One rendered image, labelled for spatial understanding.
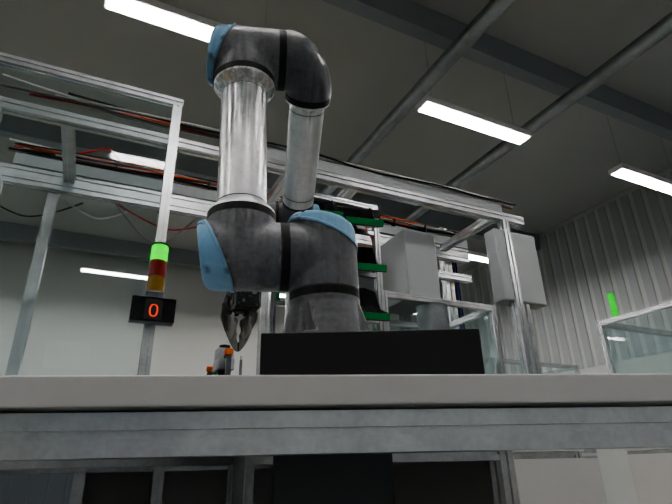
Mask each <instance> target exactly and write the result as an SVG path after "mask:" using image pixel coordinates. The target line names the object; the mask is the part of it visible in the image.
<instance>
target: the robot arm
mask: <svg viewBox="0 0 672 504"><path fill-rule="evenodd" d="M207 53H208V56H207V64H206V74H207V81H208V83H209V85H211V86H213V87H214V90H215V92H216V94H217V95H218V97H219V98H220V99H221V119H220V140H219V162H218V184H217V202H216V203H215V204H213V205H212V206H211V207H210V208H209V209H208V211H207V220H206V219H203V220H201V221H198V222H197V239H198V249H199V259H200V267H201V274H202V280H203V283H204V285H205V286H206V288H208V289H209V290H212V291H227V293H226V296H225V297H224V298H225V299H224V302H223V303H222V308H221V314H220V316H221V322H222V325H223V327H224V330H225V332H226V335H227V338H228V340H229V342H230V344H231V346H232V347H233V349H234V350H235V351H236V352H239V351H240V350H241V349H242V348H243V347H244V346H245V344H246V343H247V341H248V338H249V336H250V334H251V331H252V329H253V327H254V325H255V323H256V321H257V312H256V311H257V310H258V309H259V308H260V307H261V292H289V300H290V302H289V311H288V314H287V318H286V321H285V324H284V327H283V331H282V333H299V332H347V331H370V329H369V326H368V324H367V321H366V319H365V316H364V314H363V311H362V309H361V306H360V296H359V279H358V263H357V253H358V246H357V244H356V238H355V231H354V228H353V226H352V225H351V223H350V222H349V221H347V220H346V219H345V218H343V217H342V216H340V215H337V214H334V213H331V212H327V211H321V210H320V208H319V206H318V205H317V204H313V202H314V194H315V185H316V177H317V168H318V160H319V151H320V143H321V134H322V126H323V117H324V109H325V108H327V107H328V106H329V105H330V99H331V79H330V74H329V70H328V67H327V64H326V61H325V59H324V57H323V55H322V54H321V52H320V50H319V49H318V48H317V46H316V45H315V44H314V43H313V42H312V41H311V40H310V39H309V38H308V37H307V36H305V35H303V34H302V33H300V32H297V31H295V30H289V29H286V30H283V29H273V28H262V27H251V26H241V25H238V24H232V25H227V24H220V25H217V26H216V27H215V28H214V29H213V30H212V33H211V36H210V40H209V45H208V52H207ZM275 91H286V92H285V100H286V102H287V103H288V104H289V119H288V134H287V149H286V164H285V179H284V194H283V203H267V103H268V102H269V101H270V100H271V99H272V98H273V96H274V93H275ZM259 294H260V301H259ZM239 314H242V315H243V317H245V316H246V317H245V318H243V319H242V320H240V324H239V326H240V328H241V332H240V334H239V342H237V338H236V337H237V332H236V330H237V324H238V319H237V318H236V317H235V316H239Z"/></svg>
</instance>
